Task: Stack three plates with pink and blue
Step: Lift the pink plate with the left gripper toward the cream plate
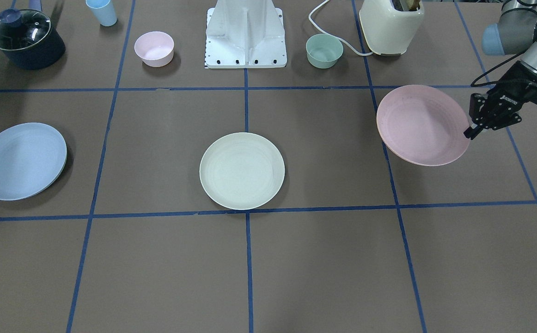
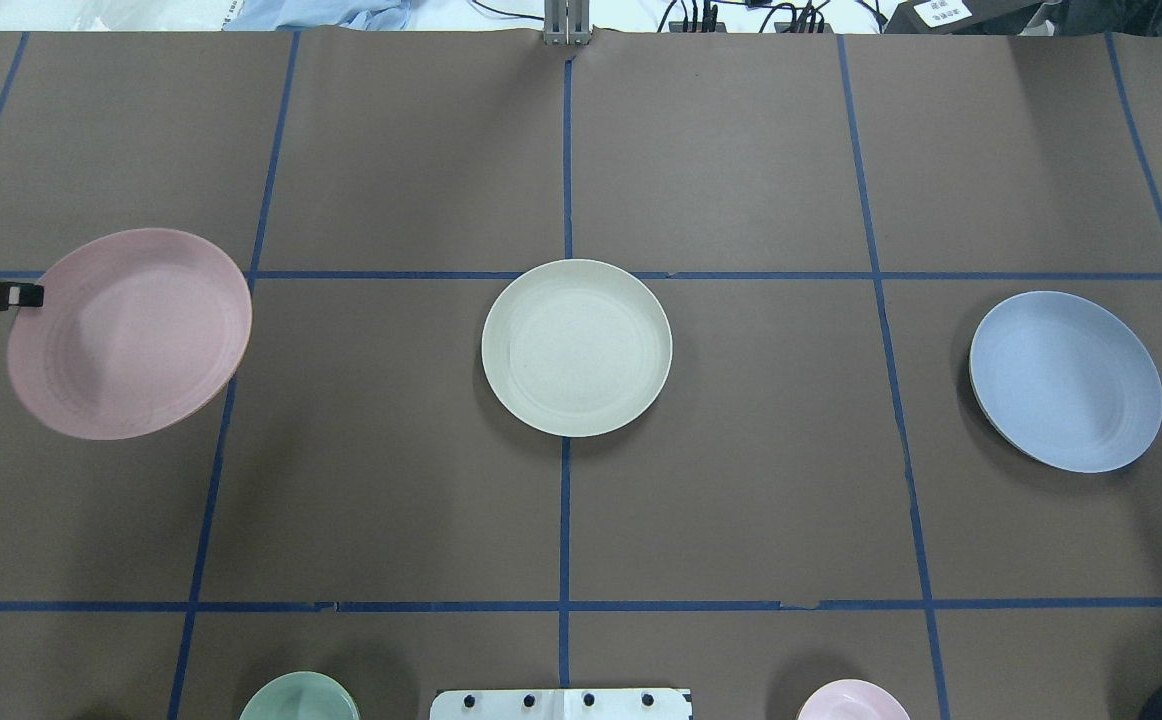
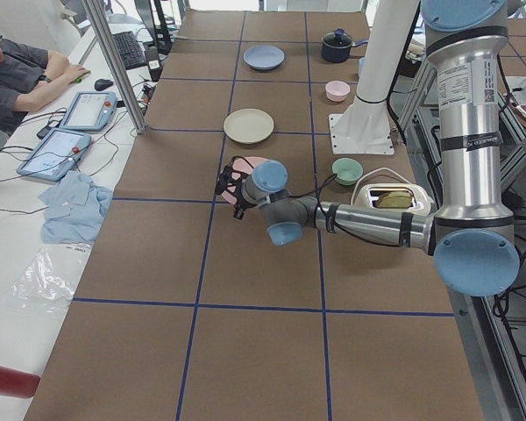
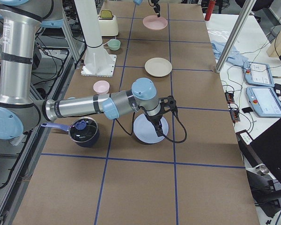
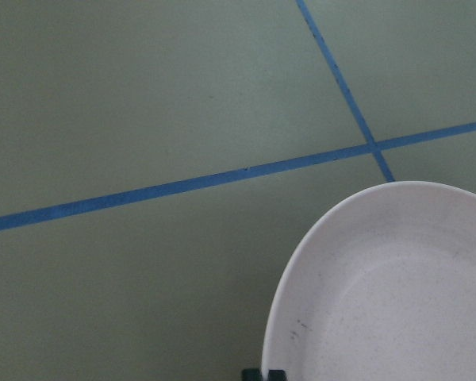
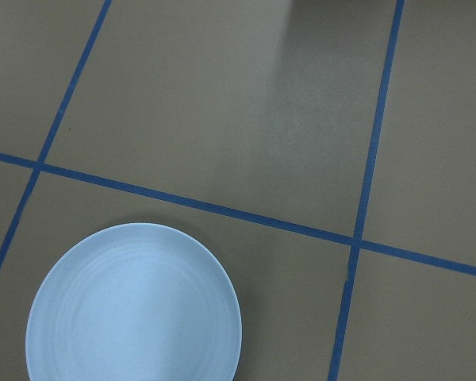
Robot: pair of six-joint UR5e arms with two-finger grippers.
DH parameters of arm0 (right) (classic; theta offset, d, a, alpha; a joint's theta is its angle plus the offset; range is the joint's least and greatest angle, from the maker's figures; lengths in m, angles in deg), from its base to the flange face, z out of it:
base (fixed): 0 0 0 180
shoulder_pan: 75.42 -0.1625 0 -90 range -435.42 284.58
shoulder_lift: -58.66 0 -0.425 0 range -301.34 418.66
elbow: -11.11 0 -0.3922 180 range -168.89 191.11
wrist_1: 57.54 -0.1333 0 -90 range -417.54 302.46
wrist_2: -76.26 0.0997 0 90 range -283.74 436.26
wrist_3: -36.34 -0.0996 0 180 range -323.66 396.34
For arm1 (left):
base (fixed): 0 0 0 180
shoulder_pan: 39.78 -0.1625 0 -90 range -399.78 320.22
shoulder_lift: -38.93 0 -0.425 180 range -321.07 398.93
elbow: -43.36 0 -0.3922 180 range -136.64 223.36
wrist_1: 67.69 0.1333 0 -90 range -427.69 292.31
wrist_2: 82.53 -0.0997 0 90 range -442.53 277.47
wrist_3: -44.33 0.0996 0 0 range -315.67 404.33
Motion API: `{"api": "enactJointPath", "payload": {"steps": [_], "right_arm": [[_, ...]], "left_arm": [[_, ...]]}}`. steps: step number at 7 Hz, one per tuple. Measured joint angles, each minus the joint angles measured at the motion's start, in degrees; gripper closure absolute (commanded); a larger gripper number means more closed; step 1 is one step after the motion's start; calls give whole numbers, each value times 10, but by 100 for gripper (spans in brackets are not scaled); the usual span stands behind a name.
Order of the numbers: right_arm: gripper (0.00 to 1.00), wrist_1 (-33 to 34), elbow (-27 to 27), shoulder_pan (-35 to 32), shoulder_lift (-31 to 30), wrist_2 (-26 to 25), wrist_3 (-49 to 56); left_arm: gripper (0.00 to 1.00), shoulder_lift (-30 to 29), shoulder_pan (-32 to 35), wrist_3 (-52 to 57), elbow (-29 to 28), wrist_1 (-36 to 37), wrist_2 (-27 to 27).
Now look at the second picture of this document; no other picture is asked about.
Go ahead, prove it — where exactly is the cream plate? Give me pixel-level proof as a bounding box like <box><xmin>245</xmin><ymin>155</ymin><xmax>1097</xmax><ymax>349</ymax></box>
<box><xmin>480</xmin><ymin>259</ymin><xmax>674</xmax><ymax>438</ymax></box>

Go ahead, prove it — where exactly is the blue plate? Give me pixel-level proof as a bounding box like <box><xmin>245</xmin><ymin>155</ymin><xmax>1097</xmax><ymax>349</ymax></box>
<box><xmin>968</xmin><ymin>290</ymin><xmax>1162</xmax><ymax>474</ymax></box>

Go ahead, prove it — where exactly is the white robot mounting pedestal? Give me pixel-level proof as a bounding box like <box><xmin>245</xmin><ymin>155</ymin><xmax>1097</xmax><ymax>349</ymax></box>
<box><xmin>429</xmin><ymin>687</ymin><xmax>694</xmax><ymax>719</ymax></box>

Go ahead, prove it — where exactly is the brown paper table cover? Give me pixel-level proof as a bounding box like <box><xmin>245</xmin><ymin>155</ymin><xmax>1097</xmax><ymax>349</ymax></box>
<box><xmin>0</xmin><ymin>28</ymin><xmax>1162</xmax><ymax>719</ymax></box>

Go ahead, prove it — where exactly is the pink plate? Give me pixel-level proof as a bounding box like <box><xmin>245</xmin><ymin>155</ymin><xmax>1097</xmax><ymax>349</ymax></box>
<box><xmin>6</xmin><ymin>228</ymin><xmax>253</xmax><ymax>441</ymax></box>

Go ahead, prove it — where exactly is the green bowl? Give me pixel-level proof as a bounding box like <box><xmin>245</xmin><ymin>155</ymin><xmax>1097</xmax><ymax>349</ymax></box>
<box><xmin>239</xmin><ymin>671</ymin><xmax>361</xmax><ymax>719</ymax></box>

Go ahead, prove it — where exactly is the light blue cloth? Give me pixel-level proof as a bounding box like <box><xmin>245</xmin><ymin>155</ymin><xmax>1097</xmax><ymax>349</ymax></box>
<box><xmin>223</xmin><ymin>1</ymin><xmax>413</xmax><ymax>31</ymax></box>

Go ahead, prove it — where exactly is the pink bowl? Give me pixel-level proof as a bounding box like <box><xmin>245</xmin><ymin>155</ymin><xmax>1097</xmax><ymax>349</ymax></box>
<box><xmin>796</xmin><ymin>679</ymin><xmax>910</xmax><ymax>720</ymax></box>

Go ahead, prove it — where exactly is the aluminium frame post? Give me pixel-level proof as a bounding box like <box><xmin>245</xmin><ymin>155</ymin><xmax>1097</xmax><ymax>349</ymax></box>
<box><xmin>543</xmin><ymin>0</ymin><xmax>593</xmax><ymax>46</ymax></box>

